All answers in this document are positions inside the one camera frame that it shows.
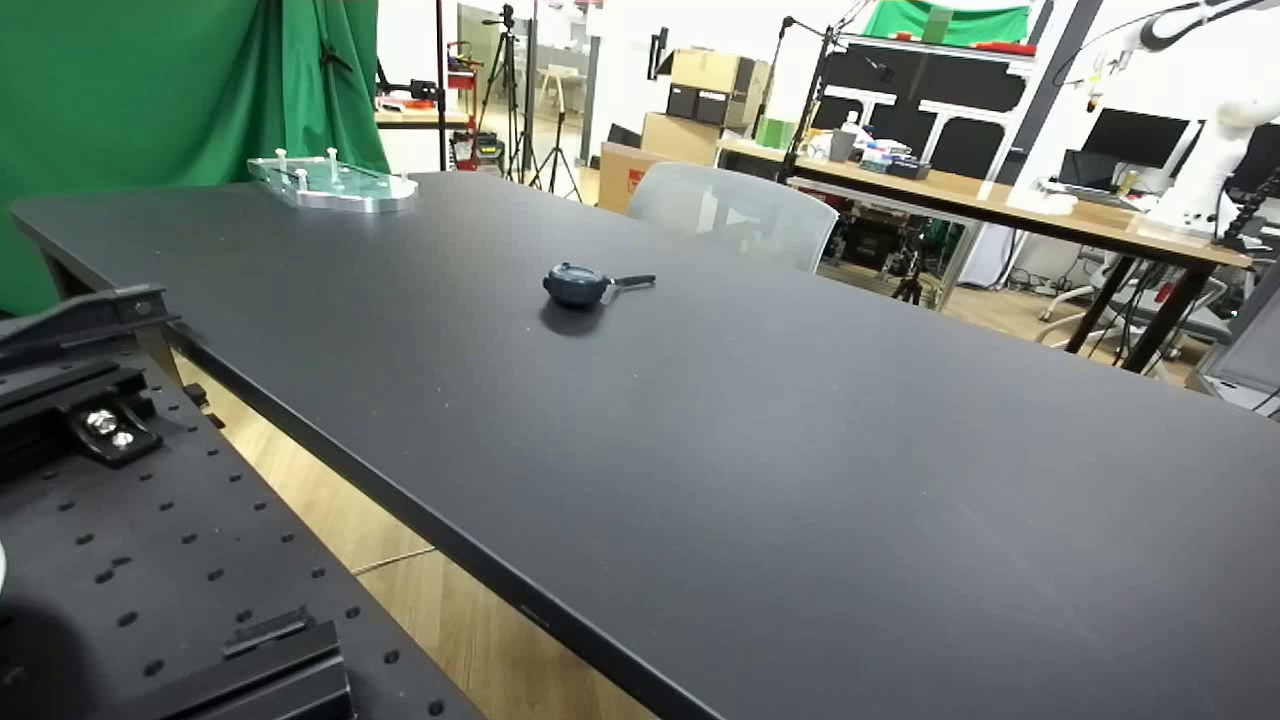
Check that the cardboard box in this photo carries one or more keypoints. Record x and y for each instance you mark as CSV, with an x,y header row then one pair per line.
x,y
621,172

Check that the black toy pan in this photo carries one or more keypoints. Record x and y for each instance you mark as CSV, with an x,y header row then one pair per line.
x,y
587,289

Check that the black camera tripod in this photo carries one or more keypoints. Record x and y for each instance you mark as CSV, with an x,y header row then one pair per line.
x,y
552,170

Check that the green backdrop curtain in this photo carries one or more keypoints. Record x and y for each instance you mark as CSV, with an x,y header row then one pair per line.
x,y
170,92

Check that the wooden desk with black legs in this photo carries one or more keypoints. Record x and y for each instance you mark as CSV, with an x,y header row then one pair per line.
x,y
986,200

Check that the black perforated breadboard platform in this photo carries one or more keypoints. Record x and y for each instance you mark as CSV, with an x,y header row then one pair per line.
x,y
174,587

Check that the black computer monitor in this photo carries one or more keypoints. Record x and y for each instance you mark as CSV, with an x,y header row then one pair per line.
x,y
1123,143

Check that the black mounting bracket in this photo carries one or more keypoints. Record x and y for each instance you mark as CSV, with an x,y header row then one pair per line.
x,y
111,428

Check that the clear acrylic plate with bolts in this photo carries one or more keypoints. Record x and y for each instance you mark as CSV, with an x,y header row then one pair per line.
x,y
331,185

